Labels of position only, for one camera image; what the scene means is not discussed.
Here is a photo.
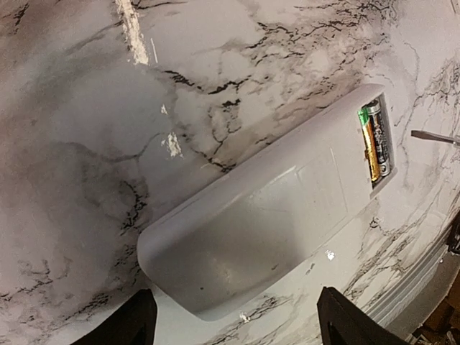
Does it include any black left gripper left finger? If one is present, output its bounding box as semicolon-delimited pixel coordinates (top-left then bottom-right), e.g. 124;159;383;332
73;289;157;345

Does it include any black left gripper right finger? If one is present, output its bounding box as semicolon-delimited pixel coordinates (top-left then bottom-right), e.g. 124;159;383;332
317;287;408;345

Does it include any white remote control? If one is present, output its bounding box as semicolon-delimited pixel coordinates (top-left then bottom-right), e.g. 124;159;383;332
137;83;390;321

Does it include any black silver AAA battery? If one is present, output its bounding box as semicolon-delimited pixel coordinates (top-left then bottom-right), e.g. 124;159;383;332
366;98;391;177

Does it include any gold green AAA battery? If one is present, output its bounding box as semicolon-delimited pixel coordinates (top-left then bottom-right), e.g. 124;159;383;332
357;108;380;183

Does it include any front aluminium rail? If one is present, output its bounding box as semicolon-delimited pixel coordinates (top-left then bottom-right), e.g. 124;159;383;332
366;215;460;345

